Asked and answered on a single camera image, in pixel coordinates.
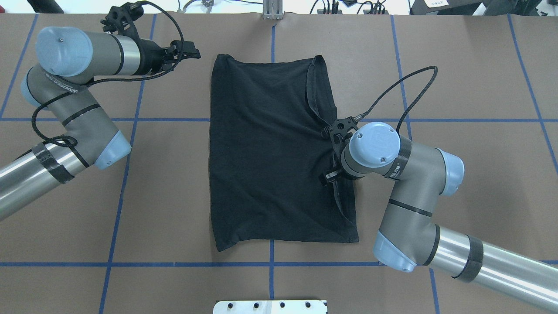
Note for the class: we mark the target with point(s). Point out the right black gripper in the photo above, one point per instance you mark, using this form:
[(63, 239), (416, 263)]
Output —
[(330, 176)]

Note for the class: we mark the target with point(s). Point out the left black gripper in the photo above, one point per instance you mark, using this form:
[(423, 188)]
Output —
[(150, 52)]

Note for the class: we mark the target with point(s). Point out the black t-shirt with logo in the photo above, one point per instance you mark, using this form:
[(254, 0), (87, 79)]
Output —
[(267, 154)]

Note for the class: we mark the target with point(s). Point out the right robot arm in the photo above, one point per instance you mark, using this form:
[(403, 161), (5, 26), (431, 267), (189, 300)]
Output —
[(407, 236)]

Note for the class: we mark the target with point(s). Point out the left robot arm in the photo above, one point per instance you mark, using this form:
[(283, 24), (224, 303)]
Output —
[(75, 131)]

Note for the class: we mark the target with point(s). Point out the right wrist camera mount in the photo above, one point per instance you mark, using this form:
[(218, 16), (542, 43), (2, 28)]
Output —
[(340, 132)]

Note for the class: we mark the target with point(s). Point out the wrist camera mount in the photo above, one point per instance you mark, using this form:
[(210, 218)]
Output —
[(340, 132), (120, 20)]

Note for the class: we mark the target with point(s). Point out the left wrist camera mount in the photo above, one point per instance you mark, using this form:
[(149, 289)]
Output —
[(120, 20)]

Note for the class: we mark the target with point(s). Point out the aluminium frame post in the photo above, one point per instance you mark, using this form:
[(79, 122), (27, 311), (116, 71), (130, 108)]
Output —
[(272, 9)]

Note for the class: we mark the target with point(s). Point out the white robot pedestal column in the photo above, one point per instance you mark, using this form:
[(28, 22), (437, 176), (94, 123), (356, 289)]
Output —
[(271, 307)]

